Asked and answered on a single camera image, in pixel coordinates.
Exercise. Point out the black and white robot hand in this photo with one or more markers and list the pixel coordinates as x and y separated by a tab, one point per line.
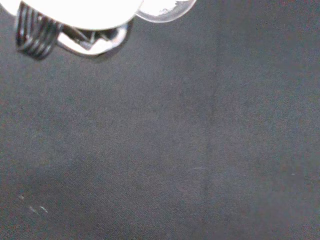
75	12

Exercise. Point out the black bench cloth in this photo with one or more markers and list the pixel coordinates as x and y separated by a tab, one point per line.
160	137

